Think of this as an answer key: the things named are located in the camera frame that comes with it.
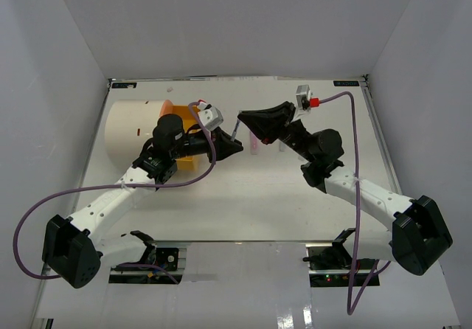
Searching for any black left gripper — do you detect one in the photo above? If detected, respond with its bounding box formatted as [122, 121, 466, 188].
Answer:
[170, 125, 243, 165]

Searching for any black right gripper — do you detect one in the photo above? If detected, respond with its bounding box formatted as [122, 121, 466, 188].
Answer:
[238, 102, 316, 162]

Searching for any thin blue ballpoint pen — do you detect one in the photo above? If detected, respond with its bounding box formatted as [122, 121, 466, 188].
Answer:
[231, 120, 240, 140]

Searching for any pink highlighter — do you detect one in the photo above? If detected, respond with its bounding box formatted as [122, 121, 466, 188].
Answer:
[250, 132, 258, 155]

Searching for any yellow bottom drawer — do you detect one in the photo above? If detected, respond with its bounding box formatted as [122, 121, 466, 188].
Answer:
[173, 105, 199, 172]

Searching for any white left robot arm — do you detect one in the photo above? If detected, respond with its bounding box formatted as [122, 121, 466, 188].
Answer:
[42, 114, 243, 288]

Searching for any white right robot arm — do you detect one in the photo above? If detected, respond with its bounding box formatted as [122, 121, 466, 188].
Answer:
[237, 102, 453, 276]

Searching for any black label sticker right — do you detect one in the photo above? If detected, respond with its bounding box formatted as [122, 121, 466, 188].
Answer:
[333, 80, 360, 87]

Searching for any black label sticker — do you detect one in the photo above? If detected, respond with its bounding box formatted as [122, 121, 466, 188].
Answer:
[333, 80, 360, 87]
[111, 82, 137, 89]

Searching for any white round drawer organizer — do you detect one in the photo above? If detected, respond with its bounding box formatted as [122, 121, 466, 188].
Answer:
[104, 100, 163, 170]

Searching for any black label sticker left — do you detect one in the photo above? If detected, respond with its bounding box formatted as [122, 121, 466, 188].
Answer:
[111, 82, 137, 89]

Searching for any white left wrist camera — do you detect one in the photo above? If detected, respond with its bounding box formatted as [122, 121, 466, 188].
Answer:
[197, 100, 223, 131]

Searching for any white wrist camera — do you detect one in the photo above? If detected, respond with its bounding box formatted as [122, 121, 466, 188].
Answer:
[294, 85, 320, 121]
[197, 100, 223, 131]

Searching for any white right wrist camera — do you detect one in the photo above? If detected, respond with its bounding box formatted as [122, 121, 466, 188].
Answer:
[294, 85, 320, 121]

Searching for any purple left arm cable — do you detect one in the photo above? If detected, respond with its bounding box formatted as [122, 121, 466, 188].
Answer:
[13, 102, 218, 280]

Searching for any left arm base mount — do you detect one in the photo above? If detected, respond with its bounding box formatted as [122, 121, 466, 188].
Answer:
[108, 243, 187, 285]

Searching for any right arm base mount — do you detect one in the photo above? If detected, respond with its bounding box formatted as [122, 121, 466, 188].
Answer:
[303, 243, 380, 288]

